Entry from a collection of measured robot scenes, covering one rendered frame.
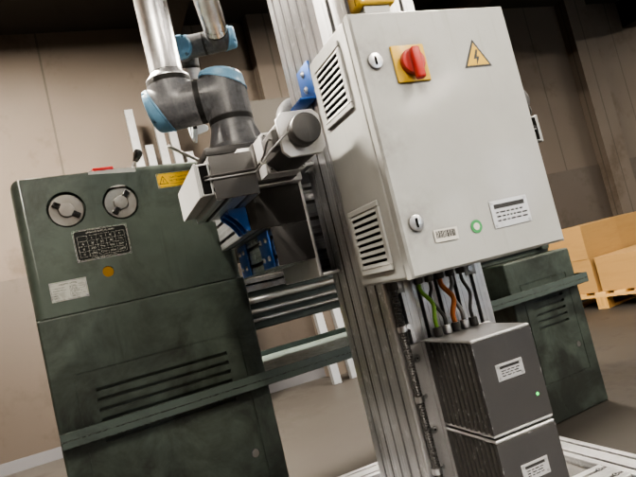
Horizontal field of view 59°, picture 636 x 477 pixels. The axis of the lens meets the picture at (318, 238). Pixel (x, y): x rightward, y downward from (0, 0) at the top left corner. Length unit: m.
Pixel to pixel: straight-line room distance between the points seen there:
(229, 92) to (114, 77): 3.45
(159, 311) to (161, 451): 0.39
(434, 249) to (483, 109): 0.29
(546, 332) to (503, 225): 1.53
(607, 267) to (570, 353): 2.67
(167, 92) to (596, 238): 4.47
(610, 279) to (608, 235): 0.51
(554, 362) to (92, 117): 3.69
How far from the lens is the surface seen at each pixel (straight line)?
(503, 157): 1.10
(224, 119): 1.47
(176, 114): 1.51
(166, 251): 1.75
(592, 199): 6.67
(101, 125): 4.76
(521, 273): 2.48
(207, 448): 1.79
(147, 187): 1.78
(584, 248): 5.30
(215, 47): 1.98
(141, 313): 1.72
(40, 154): 4.71
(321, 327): 4.34
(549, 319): 2.58
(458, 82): 1.09
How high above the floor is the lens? 0.80
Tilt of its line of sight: 4 degrees up
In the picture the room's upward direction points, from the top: 13 degrees counter-clockwise
